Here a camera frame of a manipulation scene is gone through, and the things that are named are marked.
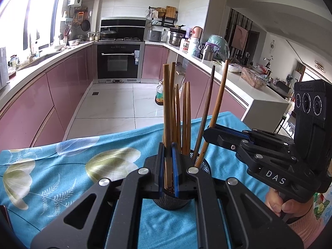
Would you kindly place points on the kitchen window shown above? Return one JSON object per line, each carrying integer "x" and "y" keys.
{"x": 15, "y": 13}

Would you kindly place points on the clear plastic food box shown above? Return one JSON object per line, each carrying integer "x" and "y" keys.
{"x": 253, "y": 79}

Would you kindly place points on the purple steel thermos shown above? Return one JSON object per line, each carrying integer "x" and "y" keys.
{"x": 207, "y": 53}

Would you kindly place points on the black range hood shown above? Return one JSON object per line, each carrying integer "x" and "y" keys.
{"x": 123, "y": 27}

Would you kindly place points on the white microwave oven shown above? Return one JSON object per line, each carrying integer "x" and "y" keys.
{"x": 2, "y": 67}

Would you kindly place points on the steel steamer pot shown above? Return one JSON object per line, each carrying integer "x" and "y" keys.
{"x": 175, "y": 39}

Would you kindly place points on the framed wall painting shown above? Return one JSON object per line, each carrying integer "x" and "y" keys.
{"x": 239, "y": 37}

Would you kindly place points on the white plastic jug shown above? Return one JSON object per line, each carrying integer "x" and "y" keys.
{"x": 193, "y": 47}

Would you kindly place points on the pink base cabinets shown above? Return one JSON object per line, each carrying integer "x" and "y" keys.
{"x": 153, "y": 59}
{"x": 39, "y": 103}

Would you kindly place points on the steel kitchen sink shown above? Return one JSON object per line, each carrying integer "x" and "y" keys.
{"x": 39, "y": 61}

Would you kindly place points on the green mesh food cover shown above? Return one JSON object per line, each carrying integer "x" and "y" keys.
{"x": 217, "y": 45}

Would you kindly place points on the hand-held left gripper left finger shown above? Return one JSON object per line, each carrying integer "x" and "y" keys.
{"x": 162, "y": 166}

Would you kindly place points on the pink kettle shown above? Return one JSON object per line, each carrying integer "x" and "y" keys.
{"x": 197, "y": 32}

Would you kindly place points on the wooden cutting board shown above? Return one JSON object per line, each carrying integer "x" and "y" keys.
{"x": 170, "y": 11}

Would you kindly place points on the blue floral tablecloth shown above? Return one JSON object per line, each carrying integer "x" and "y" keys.
{"x": 51, "y": 166}

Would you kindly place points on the black wok with lid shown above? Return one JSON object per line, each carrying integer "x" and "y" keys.
{"x": 108, "y": 35}

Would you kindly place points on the hanging black frying pan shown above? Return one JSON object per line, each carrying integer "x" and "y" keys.
{"x": 85, "y": 25}

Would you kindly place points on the dark board with brown edge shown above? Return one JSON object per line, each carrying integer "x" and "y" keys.
{"x": 4, "y": 216}

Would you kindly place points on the person's right hand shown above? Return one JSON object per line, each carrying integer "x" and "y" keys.
{"x": 273, "y": 199}

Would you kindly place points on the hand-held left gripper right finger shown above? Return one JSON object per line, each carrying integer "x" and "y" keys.
{"x": 175, "y": 171}

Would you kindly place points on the cooking oil bottle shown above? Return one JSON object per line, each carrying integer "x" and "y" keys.
{"x": 159, "y": 96}

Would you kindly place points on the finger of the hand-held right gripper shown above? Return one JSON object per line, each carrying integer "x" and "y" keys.
{"x": 233, "y": 129}
{"x": 223, "y": 138}

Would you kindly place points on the black mesh holder cup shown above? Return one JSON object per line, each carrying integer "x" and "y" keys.
{"x": 171, "y": 202}

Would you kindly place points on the white bowl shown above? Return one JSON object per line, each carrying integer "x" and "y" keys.
{"x": 234, "y": 68}

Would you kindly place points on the black dish rack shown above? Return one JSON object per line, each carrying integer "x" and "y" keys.
{"x": 159, "y": 22}

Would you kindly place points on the built-in black oven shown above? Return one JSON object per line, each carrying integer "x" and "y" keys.
{"x": 118, "y": 62}

